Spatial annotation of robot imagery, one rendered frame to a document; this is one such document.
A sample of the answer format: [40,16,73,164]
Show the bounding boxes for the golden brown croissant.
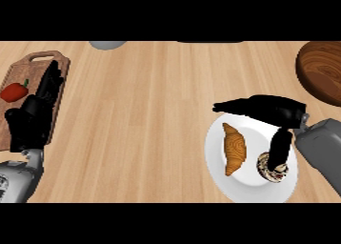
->
[221,122,247,177]

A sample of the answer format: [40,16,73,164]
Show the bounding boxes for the red bell pepper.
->
[0,78,31,104]

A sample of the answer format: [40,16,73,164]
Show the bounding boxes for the white round plate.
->
[203,112,299,204]

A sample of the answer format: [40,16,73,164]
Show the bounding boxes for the grey round object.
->
[87,41,128,51]

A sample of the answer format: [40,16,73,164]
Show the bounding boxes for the brown speckled mushroom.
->
[256,152,290,184]

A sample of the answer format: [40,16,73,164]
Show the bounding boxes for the dark brown wooden bowl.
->
[293,41,341,109]

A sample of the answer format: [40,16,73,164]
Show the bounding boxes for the brown wooden cutting board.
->
[0,50,72,153]

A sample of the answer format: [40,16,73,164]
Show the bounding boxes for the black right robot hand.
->
[211,93,306,172]

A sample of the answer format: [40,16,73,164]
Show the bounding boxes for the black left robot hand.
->
[3,59,66,153]

